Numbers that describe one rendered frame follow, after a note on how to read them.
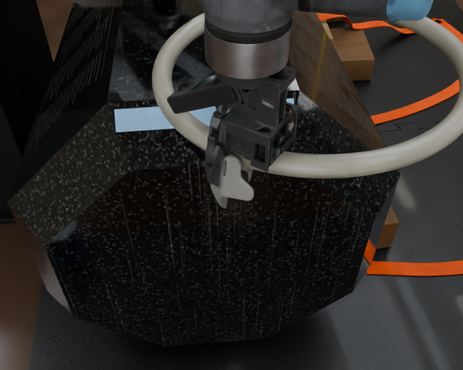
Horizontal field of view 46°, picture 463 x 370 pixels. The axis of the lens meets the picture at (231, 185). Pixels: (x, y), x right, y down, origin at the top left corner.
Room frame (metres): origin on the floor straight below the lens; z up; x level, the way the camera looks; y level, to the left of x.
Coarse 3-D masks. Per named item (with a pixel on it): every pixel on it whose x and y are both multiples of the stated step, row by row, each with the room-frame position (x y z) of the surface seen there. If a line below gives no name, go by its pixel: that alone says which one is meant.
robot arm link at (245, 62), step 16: (208, 32) 0.49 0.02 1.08; (288, 32) 0.49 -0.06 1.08; (208, 48) 0.49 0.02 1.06; (224, 48) 0.47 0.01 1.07; (240, 48) 0.46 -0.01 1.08; (256, 48) 0.46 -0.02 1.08; (272, 48) 0.47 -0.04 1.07; (288, 48) 0.49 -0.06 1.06; (208, 64) 0.49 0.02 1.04; (224, 64) 0.47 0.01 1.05; (240, 64) 0.46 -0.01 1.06; (256, 64) 0.46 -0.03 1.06; (272, 64) 0.47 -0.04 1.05
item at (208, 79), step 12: (180, 84) 0.56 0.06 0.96; (192, 84) 0.55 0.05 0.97; (204, 84) 0.53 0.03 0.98; (216, 84) 0.51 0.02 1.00; (168, 96) 0.55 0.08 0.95; (180, 96) 0.53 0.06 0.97; (192, 96) 0.52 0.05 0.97; (204, 96) 0.51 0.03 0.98; (216, 96) 0.50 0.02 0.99; (228, 96) 0.49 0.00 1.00; (180, 108) 0.53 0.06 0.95; (192, 108) 0.52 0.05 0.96
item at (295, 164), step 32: (192, 32) 0.81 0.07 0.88; (416, 32) 0.82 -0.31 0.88; (448, 32) 0.77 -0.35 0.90; (160, 64) 0.70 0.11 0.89; (160, 96) 0.62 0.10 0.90; (192, 128) 0.54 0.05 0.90; (448, 128) 0.53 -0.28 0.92; (288, 160) 0.47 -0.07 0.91; (320, 160) 0.47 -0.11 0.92; (352, 160) 0.47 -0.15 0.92; (384, 160) 0.47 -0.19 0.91; (416, 160) 0.48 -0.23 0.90
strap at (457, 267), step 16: (320, 16) 1.99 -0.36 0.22; (336, 16) 1.99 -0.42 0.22; (432, 96) 1.73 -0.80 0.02; (448, 96) 1.73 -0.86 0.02; (400, 112) 1.63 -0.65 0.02; (368, 272) 0.90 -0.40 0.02; (384, 272) 0.90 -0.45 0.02; (400, 272) 0.90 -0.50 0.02; (416, 272) 0.90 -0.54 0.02; (432, 272) 0.90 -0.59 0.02; (448, 272) 0.90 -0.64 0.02
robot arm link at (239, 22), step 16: (208, 0) 0.49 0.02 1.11; (224, 0) 0.47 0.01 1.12; (240, 0) 0.47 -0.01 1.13; (256, 0) 0.47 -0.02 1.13; (272, 0) 0.47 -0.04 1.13; (288, 0) 0.46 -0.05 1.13; (208, 16) 0.49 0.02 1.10; (224, 16) 0.47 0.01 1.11; (240, 16) 0.47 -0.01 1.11; (256, 16) 0.47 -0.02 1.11; (272, 16) 0.47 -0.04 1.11; (288, 16) 0.49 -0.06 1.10; (224, 32) 0.47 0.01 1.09; (240, 32) 0.47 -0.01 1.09; (256, 32) 0.47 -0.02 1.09; (272, 32) 0.47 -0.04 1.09
